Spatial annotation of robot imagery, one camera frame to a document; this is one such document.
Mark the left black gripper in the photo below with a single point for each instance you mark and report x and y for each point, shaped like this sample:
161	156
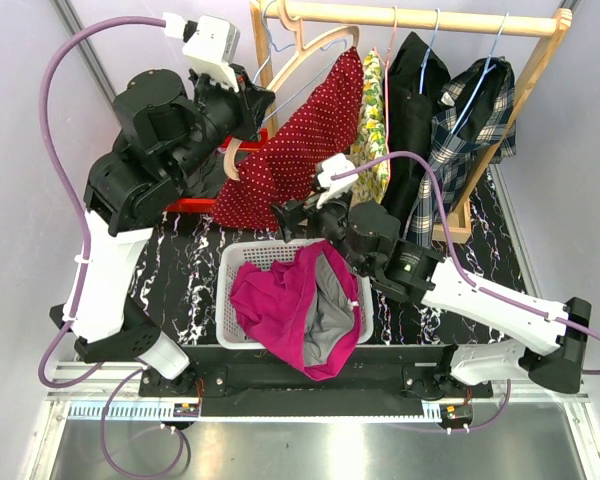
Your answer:
253	103

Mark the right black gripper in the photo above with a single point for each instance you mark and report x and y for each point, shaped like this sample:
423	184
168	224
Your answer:
292	213

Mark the light blue wire hanger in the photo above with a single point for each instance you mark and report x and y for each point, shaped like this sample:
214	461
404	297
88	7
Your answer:
267	9

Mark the red polka dot skirt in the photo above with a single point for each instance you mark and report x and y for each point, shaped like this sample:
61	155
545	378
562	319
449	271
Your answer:
325	125

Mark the wooden hanger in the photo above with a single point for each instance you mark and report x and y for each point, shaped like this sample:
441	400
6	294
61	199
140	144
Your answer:
303	50

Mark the lemon print skirt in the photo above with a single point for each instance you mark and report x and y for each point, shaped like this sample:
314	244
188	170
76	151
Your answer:
371	141

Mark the magenta skirt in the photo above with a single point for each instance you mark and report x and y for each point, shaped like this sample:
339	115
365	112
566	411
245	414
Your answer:
306	311

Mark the pink wire hanger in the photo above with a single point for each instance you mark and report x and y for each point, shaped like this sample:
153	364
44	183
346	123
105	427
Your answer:
385	63

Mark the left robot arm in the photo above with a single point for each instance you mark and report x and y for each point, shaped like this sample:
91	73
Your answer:
165	138

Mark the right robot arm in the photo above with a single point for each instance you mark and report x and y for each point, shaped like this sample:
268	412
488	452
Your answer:
545	342

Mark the black skirt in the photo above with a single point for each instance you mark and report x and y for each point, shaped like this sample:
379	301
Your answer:
415	79

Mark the blue hanger of black skirt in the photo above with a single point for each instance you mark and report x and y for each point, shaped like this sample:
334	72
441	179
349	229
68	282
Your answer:
430	50

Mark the plaid skirt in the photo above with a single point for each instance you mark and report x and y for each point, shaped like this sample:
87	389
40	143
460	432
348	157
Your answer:
451	155

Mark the blue hanger of plaid skirt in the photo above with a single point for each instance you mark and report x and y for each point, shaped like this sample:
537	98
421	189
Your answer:
462	118

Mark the dark grey garment in bin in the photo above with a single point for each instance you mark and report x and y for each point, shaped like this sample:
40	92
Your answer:
209	179

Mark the red plastic bin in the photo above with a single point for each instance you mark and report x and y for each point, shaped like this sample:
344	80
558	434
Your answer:
205	205

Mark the white plastic basket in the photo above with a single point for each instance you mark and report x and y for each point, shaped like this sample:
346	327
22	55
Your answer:
262	254

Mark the wooden clothes rack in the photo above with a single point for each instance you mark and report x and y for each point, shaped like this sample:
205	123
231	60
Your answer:
428	221

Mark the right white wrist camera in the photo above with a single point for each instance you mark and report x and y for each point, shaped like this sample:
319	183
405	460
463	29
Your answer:
335	176

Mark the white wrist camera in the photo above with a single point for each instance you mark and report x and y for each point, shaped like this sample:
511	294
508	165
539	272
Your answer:
335	176
210	49

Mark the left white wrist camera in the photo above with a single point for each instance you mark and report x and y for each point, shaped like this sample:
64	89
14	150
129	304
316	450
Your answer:
210	49

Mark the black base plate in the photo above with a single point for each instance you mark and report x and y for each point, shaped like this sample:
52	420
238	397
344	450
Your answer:
385	384

